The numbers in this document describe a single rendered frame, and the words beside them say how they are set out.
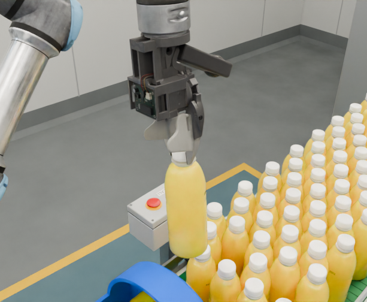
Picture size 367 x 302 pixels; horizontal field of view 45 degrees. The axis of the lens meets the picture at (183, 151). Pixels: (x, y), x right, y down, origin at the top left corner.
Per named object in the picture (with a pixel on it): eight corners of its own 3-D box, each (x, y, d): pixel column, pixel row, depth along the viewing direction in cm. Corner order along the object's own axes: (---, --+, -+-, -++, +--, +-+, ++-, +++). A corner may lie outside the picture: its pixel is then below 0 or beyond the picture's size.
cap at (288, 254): (297, 266, 101) (298, 260, 100) (279, 265, 101) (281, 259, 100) (294, 253, 104) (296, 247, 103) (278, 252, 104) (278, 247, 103)
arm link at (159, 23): (167, -5, 67) (203, 0, 61) (169, 26, 69) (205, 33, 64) (126, 2, 63) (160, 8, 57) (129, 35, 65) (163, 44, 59)
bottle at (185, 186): (164, 254, 82) (157, 166, 73) (176, 230, 88) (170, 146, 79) (202, 260, 80) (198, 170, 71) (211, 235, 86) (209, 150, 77)
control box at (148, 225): (129, 233, 122) (126, 204, 116) (180, 199, 134) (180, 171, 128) (154, 252, 116) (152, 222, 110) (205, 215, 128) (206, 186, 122)
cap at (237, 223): (229, 233, 109) (230, 227, 108) (227, 222, 112) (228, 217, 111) (245, 232, 109) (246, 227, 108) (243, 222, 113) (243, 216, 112)
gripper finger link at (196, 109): (180, 136, 72) (171, 84, 69) (188, 133, 73) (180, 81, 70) (199, 141, 68) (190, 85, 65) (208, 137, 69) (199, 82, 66)
